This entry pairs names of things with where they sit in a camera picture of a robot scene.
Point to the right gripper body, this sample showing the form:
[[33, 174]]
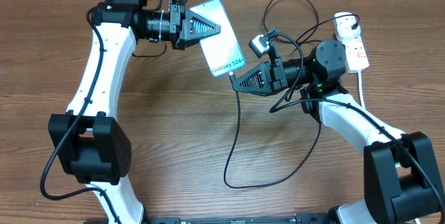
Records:
[[279, 77]]

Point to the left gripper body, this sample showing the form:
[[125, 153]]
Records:
[[179, 14]]

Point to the Samsung Galaxy smartphone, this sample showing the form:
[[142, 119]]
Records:
[[222, 51]]

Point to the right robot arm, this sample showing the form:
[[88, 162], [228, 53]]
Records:
[[401, 177]]

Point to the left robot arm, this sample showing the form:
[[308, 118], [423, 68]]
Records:
[[88, 141]]

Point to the white power strip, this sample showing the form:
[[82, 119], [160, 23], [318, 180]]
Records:
[[356, 58]]

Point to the white USB wall charger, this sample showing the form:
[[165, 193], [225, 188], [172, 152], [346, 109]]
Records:
[[346, 26]]

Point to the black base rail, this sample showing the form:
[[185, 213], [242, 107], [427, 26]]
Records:
[[313, 218]]

